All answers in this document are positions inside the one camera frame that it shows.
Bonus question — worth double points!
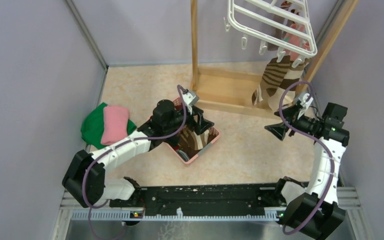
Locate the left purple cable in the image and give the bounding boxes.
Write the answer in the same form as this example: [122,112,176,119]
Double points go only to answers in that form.
[81,84,189,240]

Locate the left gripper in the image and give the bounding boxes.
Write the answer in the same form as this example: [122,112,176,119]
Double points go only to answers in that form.
[163,104,214,135]

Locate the striped socks in basket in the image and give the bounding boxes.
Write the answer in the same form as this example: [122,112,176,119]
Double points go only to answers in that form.
[173,126,220,164]

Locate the pink sock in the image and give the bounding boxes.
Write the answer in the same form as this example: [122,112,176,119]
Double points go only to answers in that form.
[282,23,310,61]

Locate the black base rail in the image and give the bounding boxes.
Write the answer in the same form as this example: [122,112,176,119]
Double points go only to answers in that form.
[109,178,287,222]

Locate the tan brown striped sock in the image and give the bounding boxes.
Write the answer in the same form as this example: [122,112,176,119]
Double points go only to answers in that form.
[251,55,291,106]

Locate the cream brown wide-striped sock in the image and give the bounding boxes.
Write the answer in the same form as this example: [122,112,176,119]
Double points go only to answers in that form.
[267,59,311,112]

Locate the wooden rack stand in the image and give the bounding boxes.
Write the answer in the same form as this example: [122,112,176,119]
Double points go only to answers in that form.
[190,0,358,119]

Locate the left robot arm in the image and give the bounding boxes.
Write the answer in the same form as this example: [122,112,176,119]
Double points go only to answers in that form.
[62,99,215,208]

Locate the green cloth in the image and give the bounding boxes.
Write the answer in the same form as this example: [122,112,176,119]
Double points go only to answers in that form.
[80,102,137,150]

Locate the white clip hanger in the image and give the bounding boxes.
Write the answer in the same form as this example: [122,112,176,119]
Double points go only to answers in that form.
[223,0,318,67]

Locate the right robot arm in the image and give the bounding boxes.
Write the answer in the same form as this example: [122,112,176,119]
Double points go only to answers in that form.
[265,101,350,240]

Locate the pink plastic basket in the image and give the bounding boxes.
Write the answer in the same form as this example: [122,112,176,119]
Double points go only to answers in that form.
[165,106,220,165]

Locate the maroon striped sock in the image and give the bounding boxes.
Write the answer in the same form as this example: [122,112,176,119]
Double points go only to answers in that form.
[268,0,301,52]

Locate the purple cable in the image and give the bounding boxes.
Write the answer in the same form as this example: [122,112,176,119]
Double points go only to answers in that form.
[81,84,189,240]
[278,81,336,236]

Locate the pink folded cloth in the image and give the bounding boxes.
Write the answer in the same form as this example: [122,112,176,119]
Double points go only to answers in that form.
[100,105,129,146]

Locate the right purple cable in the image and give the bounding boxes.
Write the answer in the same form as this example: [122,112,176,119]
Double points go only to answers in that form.
[278,81,336,236]

